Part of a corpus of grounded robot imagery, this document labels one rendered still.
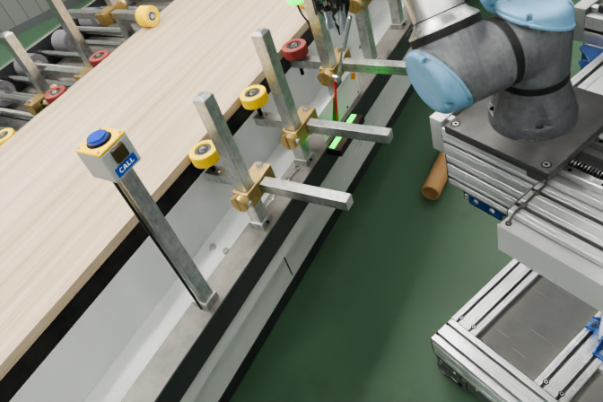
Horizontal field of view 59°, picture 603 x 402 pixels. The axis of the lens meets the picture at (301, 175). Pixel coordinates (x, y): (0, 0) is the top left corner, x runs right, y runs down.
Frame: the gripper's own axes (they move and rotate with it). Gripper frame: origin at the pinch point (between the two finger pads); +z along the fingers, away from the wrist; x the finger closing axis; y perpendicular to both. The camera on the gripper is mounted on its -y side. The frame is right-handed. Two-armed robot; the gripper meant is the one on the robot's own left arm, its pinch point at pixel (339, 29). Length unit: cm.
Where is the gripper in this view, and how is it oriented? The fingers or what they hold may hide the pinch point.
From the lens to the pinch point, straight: 153.2
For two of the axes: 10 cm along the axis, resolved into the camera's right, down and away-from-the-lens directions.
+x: 9.5, -0.8, -2.9
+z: 2.6, 7.1, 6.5
